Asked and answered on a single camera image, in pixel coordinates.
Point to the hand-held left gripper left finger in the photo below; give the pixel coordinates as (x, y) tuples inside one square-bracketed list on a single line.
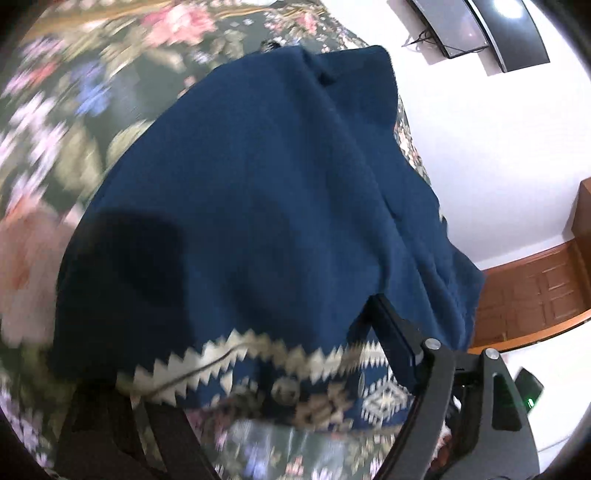
[(161, 438)]

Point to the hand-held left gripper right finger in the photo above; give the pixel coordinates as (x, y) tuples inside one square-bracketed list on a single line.
[(397, 327)]

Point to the navy blue patterned sweater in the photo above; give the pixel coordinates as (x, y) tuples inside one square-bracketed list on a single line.
[(277, 207)]

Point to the brown wooden panelled door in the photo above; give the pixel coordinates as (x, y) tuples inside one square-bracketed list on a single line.
[(531, 295)]

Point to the black device with green light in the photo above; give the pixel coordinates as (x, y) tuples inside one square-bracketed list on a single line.
[(528, 387)]

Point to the brown wooden cabinet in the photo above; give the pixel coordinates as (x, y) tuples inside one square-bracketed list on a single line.
[(584, 207)]

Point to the small black monitor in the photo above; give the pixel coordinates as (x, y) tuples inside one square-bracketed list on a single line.
[(452, 27)]

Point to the dark floral bedspread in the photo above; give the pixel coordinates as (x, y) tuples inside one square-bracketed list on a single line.
[(69, 115)]

